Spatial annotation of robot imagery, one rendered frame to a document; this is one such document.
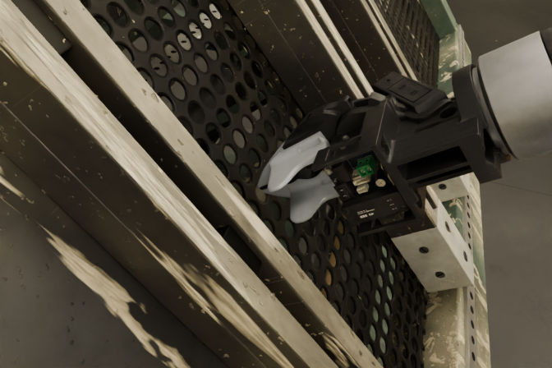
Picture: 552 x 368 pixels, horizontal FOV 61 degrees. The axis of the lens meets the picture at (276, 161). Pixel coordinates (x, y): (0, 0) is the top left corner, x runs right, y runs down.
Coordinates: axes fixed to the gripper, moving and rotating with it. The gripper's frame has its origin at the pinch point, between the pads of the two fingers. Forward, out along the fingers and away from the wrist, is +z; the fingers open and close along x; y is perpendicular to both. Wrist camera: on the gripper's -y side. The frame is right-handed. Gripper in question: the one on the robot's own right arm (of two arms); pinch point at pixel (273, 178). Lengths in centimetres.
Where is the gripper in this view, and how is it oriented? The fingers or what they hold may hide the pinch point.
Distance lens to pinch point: 44.8
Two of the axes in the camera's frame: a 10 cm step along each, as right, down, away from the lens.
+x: 5.6, 7.4, 3.7
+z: -7.8, 3.1, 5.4
